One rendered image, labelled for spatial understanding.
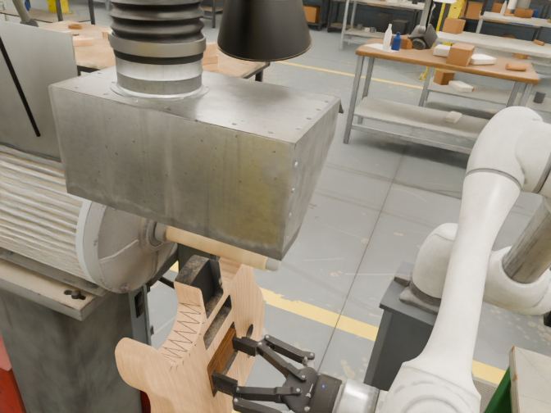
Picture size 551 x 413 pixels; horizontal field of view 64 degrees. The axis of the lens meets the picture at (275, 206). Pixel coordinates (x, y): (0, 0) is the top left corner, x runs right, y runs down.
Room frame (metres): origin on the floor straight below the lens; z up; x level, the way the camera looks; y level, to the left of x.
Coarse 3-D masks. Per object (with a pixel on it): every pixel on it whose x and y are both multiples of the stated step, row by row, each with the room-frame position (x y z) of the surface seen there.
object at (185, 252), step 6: (180, 246) 0.84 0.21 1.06; (186, 246) 0.83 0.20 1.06; (180, 252) 0.84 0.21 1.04; (186, 252) 0.83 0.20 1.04; (192, 252) 0.83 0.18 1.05; (198, 252) 0.82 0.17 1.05; (204, 252) 0.81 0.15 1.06; (180, 258) 0.84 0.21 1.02; (186, 258) 0.83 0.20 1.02; (210, 258) 0.81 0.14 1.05; (216, 258) 0.82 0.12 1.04; (180, 264) 0.84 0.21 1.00; (162, 276) 0.86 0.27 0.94; (162, 282) 0.85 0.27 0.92; (168, 282) 0.85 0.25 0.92; (174, 288) 0.85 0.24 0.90
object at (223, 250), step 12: (168, 228) 0.61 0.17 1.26; (180, 240) 0.60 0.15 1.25; (192, 240) 0.59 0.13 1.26; (204, 240) 0.59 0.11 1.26; (216, 252) 0.57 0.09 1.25; (228, 252) 0.57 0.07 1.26; (240, 252) 0.56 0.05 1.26; (252, 252) 0.56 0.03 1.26; (252, 264) 0.55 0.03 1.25; (264, 264) 0.55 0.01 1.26
